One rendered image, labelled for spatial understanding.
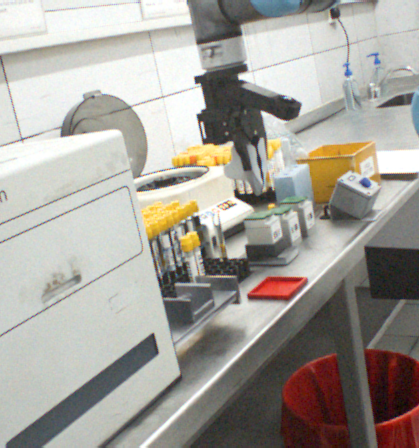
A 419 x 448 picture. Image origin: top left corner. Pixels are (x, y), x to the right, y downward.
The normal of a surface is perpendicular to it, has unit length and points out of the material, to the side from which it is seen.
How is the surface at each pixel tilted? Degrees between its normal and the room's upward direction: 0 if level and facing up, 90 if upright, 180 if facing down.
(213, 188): 90
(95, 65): 90
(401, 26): 90
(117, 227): 90
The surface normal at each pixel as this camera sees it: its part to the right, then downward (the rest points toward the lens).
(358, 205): -0.53, 0.31
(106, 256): 0.82, -0.04
